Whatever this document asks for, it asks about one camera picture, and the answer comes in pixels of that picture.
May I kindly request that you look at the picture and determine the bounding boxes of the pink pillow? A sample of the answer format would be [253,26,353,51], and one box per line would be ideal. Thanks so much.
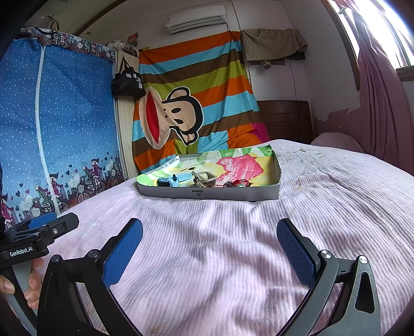
[310,132,364,152]

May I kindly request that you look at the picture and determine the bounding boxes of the bright window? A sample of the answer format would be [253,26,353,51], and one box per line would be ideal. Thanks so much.
[327,0,414,70]

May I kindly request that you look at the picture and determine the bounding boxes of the clear container on cabinet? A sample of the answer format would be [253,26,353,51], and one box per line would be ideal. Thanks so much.
[108,40,138,55]

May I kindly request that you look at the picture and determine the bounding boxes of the person's left hand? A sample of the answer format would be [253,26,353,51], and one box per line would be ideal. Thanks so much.
[0,258,45,311]

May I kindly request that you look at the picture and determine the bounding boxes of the black tote bag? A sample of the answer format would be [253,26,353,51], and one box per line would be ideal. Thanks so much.
[111,57,146,97]

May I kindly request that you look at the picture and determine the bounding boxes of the cream cabinet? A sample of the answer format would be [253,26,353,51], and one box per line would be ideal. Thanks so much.
[115,50,141,180]

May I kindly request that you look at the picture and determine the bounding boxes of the brown wooden headboard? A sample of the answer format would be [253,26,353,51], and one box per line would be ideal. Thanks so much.
[256,100,314,144]

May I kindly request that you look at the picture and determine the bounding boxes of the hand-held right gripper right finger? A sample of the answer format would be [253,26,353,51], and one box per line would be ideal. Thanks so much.
[276,218,385,336]

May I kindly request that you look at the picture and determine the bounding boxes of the striped monkey cloth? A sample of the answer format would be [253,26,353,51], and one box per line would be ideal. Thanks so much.
[131,30,270,177]

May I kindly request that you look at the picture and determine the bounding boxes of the white air conditioner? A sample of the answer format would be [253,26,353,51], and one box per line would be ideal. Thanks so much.
[164,5,227,34]

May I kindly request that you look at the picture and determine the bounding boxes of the blue dotted fabric wardrobe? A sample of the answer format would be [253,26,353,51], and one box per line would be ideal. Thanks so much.
[0,27,125,227]

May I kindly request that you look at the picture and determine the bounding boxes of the light blue wrist watch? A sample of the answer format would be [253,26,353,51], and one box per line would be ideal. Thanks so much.
[157,174,191,188]

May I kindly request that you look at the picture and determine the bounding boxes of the cardboard box with colourful lining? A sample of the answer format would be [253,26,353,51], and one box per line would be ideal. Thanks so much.
[136,144,281,201]

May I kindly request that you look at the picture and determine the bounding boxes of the khaki cloth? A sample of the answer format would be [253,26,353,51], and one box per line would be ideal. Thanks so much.
[241,28,308,70]

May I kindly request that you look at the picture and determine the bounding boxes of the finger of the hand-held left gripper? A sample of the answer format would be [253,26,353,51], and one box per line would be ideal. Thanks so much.
[28,211,58,228]
[39,212,80,246]

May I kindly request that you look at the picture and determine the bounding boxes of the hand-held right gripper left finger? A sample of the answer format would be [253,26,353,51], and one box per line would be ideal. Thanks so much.
[37,217,144,336]

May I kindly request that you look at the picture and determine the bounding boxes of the black wire hanger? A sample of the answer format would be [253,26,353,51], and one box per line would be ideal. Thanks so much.
[39,14,60,33]

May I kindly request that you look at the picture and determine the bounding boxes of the pink curtain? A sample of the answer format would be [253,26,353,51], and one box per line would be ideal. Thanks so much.
[356,3,414,177]

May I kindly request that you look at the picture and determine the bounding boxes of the red string bracelet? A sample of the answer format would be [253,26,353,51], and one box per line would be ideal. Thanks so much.
[223,178,253,188]

